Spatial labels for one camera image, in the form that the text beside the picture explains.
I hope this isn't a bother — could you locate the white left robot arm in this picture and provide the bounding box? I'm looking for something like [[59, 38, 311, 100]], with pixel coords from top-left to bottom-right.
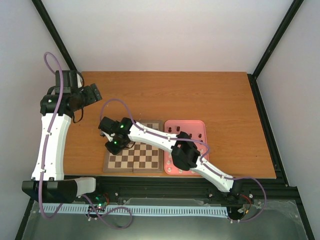
[[21, 70, 104, 203]]

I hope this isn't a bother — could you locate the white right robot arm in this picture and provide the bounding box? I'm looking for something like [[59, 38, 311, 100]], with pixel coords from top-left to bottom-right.
[[98, 117, 235, 195]]

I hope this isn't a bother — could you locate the wooden chess board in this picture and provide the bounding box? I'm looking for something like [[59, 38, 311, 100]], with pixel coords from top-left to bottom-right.
[[102, 119, 164, 174]]

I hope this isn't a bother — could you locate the pink plastic tray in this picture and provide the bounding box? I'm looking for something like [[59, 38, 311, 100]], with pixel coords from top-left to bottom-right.
[[163, 120, 207, 178]]

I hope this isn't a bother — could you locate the black aluminium frame rail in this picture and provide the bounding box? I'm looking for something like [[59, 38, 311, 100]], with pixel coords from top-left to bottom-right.
[[16, 176, 314, 240]]

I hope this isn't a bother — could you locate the light blue cable duct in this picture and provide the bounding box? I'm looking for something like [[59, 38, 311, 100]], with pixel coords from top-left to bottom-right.
[[38, 202, 229, 218]]

